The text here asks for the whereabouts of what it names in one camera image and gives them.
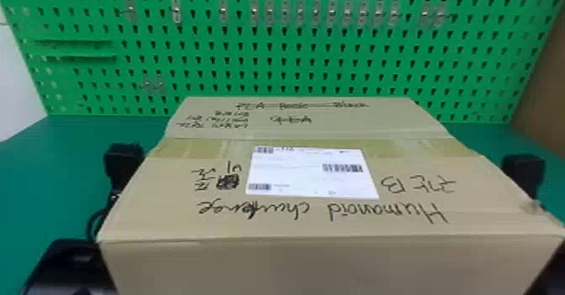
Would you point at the cardboard box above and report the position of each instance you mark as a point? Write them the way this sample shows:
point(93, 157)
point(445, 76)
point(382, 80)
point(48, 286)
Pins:
point(309, 226)

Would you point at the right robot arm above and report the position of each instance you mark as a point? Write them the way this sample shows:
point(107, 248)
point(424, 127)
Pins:
point(552, 284)

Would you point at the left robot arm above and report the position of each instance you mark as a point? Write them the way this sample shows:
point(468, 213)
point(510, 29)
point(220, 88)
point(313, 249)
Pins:
point(66, 266)

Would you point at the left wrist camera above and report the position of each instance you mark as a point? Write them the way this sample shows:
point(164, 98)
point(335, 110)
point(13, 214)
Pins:
point(122, 161)

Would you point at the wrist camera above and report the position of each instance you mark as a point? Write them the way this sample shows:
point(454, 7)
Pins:
point(524, 173)
point(122, 161)

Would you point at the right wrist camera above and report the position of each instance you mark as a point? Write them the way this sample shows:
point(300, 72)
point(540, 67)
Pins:
point(524, 173)

